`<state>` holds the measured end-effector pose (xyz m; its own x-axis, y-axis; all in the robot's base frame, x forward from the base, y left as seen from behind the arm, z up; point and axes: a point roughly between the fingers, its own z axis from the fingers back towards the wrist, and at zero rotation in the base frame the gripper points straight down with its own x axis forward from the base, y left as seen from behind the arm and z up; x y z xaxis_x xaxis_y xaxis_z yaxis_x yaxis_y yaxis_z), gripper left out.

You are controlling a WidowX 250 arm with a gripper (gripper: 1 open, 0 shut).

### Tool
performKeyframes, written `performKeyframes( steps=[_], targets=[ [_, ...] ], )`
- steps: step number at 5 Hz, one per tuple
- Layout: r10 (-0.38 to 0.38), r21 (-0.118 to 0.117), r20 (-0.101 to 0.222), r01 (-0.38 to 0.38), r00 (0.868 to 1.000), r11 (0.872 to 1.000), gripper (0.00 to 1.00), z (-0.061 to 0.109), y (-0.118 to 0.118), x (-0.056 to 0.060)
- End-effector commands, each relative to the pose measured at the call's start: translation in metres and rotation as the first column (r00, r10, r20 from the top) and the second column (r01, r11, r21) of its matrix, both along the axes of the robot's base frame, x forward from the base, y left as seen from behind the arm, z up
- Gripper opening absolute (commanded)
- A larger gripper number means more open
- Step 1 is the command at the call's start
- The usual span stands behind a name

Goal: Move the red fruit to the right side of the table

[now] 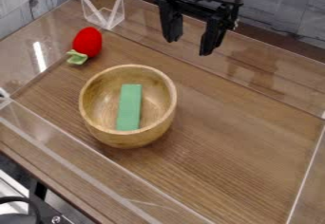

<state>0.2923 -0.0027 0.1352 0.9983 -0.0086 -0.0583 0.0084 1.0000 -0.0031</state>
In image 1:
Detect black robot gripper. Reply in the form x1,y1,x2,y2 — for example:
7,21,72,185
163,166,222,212
159,0,243,56

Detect red plush strawberry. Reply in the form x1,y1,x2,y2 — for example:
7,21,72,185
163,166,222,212
67,27,103,65

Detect green rectangular block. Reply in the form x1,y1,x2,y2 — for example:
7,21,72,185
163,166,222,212
115,84,142,131

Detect wooden bowl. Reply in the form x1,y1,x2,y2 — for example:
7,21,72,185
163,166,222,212
79,65,178,149

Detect black metal table leg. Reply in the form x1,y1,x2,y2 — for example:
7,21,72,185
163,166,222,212
29,178,87,224

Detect clear acrylic corner bracket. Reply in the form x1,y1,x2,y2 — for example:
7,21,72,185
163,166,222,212
80,0,124,30

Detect black cable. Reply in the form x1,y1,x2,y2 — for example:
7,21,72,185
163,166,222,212
0,196,43,224

